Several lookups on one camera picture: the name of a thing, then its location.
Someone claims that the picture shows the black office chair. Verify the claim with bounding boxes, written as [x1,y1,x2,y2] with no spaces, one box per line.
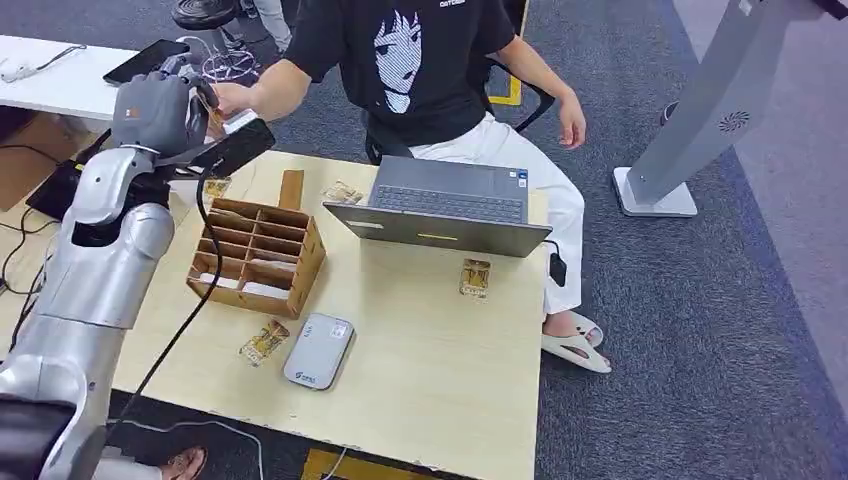
[364,56,557,167]

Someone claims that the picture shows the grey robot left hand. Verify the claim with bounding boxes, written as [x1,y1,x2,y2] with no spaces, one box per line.
[109,55,221,160]

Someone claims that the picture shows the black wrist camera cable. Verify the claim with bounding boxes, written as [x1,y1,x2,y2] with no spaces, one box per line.
[105,173,225,435]

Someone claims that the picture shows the black cable bundle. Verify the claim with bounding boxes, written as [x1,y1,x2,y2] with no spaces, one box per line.
[0,205,61,356]

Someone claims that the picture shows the grey kiosk stand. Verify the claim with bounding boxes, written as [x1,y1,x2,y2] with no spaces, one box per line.
[612,0,848,219]

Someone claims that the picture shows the small white device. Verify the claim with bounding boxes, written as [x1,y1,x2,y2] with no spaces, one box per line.
[0,62,38,85]

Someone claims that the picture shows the person's foot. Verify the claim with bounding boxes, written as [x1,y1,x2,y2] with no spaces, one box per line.
[95,446,209,480]

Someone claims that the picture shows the black router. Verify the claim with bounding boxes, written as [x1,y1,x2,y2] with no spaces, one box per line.
[26,158,86,221]

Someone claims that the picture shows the person's left hand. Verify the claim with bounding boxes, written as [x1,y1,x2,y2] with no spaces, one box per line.
[558,91,588,151]

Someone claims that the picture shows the grey laptop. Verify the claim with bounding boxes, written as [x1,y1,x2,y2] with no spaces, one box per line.
[323,155,554,259]

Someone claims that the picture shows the thin black cable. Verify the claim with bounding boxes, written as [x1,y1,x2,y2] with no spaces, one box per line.
[35,43,88,72]

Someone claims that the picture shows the white card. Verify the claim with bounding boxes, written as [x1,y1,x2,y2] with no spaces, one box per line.
[241,280,291,300]
[197,272,240,291]

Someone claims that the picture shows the white desk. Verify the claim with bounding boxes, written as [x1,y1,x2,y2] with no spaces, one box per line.
[0,34,261,137]

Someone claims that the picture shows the wooden slat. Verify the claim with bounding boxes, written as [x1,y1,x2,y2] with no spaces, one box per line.
[278,170,306,213]

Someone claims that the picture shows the black smartphone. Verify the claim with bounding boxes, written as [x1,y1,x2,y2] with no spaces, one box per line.
[101,38,192,87]

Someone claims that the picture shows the black laptop charger plug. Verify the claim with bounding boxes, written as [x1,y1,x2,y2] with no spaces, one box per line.
[543,239,570,289]

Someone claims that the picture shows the black stool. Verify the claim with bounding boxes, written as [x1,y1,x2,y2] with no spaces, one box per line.
[171,0,261,85]

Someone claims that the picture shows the wooden card box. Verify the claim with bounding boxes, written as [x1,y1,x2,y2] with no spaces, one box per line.
[186,197,328,321]

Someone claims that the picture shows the person's right hand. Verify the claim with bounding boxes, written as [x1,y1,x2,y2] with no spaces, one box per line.
[211,81,258,121]

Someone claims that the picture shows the grey card reader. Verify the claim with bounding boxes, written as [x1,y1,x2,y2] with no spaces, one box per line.
[282,313,356,392]

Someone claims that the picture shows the seated person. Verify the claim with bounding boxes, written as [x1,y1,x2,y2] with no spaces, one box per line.
[211,0,613,376]

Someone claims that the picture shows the standing person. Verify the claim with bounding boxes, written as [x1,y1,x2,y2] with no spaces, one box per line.
[239,0,294,56]

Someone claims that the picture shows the brown cardboard box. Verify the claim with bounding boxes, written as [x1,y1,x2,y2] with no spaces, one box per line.
[0,112,97,213]

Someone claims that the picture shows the white floor cable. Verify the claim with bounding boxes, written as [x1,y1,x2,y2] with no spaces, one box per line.
[107,418,266,480]

